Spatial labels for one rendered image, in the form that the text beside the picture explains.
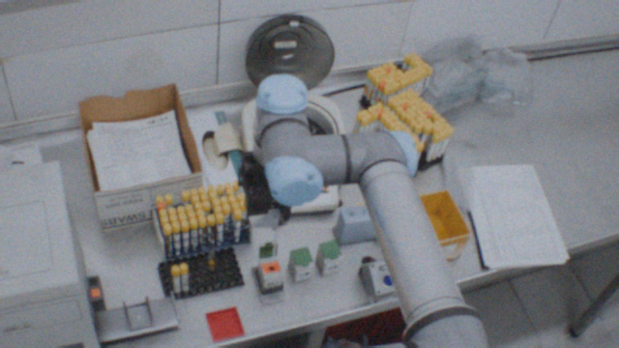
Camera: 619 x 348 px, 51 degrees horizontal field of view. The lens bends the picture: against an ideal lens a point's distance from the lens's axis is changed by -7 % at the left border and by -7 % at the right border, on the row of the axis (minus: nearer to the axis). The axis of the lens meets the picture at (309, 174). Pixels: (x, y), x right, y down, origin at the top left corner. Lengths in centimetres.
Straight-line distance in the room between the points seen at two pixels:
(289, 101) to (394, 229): 25
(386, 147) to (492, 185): 82
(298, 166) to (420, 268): 23
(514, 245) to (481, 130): 38
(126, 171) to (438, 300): 97
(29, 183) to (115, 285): 33
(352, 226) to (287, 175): 59
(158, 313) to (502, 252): 80
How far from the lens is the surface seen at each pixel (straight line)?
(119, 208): 154
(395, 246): 88
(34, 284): 120
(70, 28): 161
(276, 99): 102
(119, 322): 143
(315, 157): 98
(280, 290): 149
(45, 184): 132
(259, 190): 118
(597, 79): 230
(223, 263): 151
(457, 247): 159
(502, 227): 172
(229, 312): 148
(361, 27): 184
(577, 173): 196
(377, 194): 94
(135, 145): 167
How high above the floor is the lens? 218
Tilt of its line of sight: 50 degrees down
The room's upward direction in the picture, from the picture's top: 11 degrees clockwise
